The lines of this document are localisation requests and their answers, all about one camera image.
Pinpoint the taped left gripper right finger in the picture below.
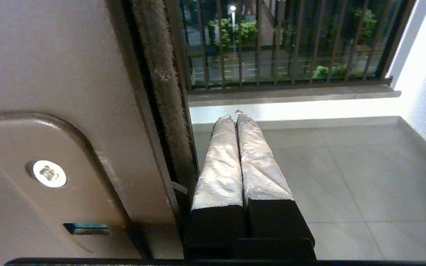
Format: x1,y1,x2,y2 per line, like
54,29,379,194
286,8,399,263
236,111,315,246

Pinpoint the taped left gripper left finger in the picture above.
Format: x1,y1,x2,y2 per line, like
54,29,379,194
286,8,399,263
183,115,251,260

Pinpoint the brown framed sliding glass door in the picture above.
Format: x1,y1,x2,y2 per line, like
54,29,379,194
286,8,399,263
0,0,200,260

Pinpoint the green rectangular sticker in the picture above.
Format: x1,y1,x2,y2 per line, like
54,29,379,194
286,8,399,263
64,222,111,236

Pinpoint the black metal balcony railing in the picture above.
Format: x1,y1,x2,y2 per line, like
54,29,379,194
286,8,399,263
178,0,417,92

